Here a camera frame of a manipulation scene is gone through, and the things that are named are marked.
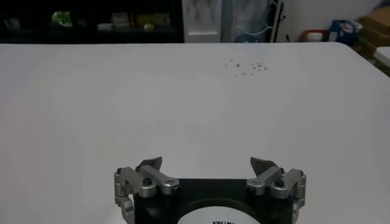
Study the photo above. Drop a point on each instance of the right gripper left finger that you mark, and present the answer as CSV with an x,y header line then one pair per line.
x,y
149,176

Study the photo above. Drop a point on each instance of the open brown cardboard box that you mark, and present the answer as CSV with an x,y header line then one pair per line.
x,y
315,36

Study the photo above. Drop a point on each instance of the white water dispenser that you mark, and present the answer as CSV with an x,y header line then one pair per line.
x,y
202,24

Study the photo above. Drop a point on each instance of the blue water cooler bottle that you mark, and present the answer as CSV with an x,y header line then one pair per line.
x,y
246,38

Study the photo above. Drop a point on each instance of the blue and white bag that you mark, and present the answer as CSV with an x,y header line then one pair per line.
x,y
344,31

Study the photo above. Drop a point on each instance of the stack of flat cardboard boxes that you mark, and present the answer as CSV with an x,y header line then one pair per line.
x,y
377,27

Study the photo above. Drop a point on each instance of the white side desk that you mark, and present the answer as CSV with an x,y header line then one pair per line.
x,y
383,56

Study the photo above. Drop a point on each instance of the yellow-green medicine box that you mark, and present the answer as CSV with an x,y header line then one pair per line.
x,y
145,20

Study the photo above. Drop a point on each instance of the black shelving unit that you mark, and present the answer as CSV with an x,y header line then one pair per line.
x,y
91,35

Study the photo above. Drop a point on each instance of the scattered dark crumbs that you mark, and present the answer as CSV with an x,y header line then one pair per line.
x,y
245,67

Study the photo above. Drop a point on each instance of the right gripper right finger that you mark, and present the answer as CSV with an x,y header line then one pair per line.
x,y
269,176

